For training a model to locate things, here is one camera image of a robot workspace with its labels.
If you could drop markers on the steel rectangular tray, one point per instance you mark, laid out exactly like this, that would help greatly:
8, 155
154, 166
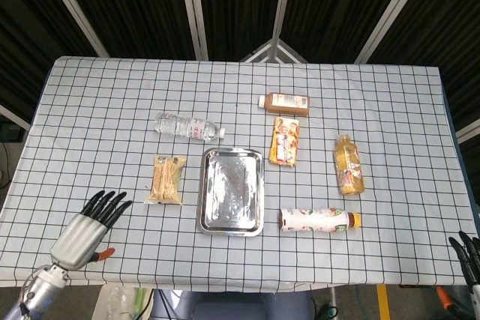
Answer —
231, 191

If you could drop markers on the checked white tablecloth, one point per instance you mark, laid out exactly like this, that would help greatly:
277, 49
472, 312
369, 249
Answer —
112, 110

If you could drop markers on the orange snack packet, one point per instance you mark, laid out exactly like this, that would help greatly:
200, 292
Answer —
285, 143

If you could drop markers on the brown drink bottle white cap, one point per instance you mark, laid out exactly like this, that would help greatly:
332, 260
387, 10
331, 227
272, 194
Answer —
287, 103

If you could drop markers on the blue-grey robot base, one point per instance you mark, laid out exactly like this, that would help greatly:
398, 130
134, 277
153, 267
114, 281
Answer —
232, 305

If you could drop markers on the white labelled bottle orange cap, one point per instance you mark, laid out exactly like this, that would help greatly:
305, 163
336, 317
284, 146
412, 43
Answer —
315, 219

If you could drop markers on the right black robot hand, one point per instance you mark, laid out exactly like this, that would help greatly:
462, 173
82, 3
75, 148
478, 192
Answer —
468, 252

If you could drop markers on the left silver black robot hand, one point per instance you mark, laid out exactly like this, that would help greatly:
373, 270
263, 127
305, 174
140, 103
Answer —
80, 228

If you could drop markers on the beige snack packet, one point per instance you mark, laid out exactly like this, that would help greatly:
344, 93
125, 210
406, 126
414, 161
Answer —
166, 179

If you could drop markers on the white folding screen frame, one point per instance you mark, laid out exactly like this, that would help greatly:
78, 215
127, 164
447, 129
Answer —
195, 9

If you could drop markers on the clear water bottle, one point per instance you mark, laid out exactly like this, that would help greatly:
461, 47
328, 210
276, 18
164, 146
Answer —
187, 127

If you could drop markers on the yellow juice bottle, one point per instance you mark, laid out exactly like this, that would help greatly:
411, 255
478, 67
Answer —
348, 166

